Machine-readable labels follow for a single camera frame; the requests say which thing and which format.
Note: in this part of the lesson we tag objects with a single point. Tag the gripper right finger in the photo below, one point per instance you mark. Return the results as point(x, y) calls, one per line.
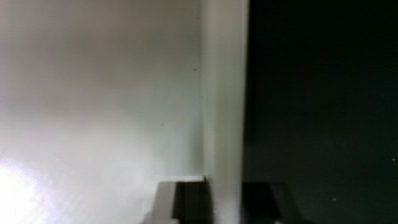
point(269, 204)

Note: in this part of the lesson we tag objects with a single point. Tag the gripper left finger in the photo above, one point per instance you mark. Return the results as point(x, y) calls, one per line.
point(182, 204)

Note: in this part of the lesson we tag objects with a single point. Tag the white square table top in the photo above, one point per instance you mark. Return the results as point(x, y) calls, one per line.
point(122, 106)

